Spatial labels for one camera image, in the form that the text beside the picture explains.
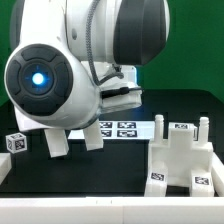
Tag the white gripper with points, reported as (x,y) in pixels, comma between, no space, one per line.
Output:
(118,103)

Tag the white chair seat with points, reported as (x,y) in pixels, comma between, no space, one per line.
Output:
(179,151)

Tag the white chair back frame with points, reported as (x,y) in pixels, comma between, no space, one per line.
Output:
(57,140)

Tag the white tagged cube nut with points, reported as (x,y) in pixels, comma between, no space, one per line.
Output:
(16,142)
(195,137)

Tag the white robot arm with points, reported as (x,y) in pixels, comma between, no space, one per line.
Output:
(72,60)

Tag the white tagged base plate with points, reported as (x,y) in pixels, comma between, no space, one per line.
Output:
(117,130)

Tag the white front fence rail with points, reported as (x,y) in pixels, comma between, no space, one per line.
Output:
(134,210)

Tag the white left fence rail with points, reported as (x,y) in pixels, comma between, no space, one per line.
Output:
(5,165)

